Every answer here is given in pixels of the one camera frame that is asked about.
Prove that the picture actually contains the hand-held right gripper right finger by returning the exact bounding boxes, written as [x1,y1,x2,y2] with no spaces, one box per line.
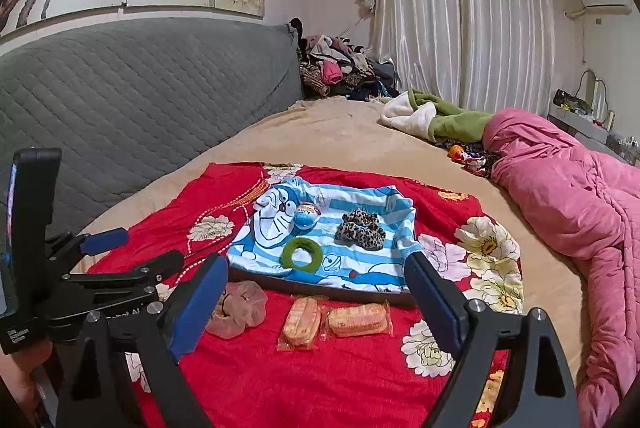
[404,250,581,428]

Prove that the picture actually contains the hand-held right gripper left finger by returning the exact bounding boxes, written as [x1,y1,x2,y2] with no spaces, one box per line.
[55,253,231,428]

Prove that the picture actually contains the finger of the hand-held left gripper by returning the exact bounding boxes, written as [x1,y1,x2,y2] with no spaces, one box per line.
[45,229,130,277]
[61,250,186,292]

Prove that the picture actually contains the blue striped Doraemon tray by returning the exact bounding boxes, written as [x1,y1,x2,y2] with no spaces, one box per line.
[227,178,425,309]

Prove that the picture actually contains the leopard print scrunchie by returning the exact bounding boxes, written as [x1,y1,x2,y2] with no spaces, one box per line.
[334,208,386,251]

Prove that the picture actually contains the blue and red toy egg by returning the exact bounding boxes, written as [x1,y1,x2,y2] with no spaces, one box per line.
[292,203,321,229]

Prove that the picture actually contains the person's left hand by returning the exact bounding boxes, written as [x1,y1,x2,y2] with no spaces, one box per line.
[0,340,53,428]

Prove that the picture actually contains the beige sheer scrunchie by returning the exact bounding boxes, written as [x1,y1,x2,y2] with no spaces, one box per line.
[205,280,268,339]

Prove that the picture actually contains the wrapped bread packet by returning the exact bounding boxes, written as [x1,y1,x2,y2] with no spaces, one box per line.
[277,297,323,352]
[322,303,393,340]

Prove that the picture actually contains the green scrunchie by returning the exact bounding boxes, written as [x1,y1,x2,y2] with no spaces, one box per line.
[280,236,328,269]

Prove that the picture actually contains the red floral blanket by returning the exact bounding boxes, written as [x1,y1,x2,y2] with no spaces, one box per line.
[87,163,523,428]

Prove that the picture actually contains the grey quilted headboard cover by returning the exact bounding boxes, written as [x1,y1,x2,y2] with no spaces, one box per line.
[0,20,306,269]

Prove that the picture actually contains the crumpled colourful wrappers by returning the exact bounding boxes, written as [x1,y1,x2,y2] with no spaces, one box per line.
[460,148,493,179]

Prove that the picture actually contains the pink quilt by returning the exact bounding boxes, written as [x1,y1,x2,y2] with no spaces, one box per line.
[482,109,640,428]

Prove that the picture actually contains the green and white fleece blanket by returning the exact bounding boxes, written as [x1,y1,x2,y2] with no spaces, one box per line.
[377,88,496,143]

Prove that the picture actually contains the beige bed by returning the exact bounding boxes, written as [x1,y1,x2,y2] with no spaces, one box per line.
[70,100,640,428]

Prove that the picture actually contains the grey dresser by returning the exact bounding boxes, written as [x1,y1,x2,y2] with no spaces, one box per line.
[547,105,640,165]

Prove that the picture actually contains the dark bag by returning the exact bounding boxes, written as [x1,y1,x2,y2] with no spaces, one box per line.
[552,90,591,113]

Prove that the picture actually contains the pile of mixed clothes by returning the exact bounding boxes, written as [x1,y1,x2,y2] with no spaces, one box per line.
[287,18,401,102]

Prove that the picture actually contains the vanity mirror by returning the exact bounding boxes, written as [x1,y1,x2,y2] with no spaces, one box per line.
[577,68,614,116]

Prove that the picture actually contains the white satin curtain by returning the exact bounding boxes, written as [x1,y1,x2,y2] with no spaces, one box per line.
[355,0,556,113]

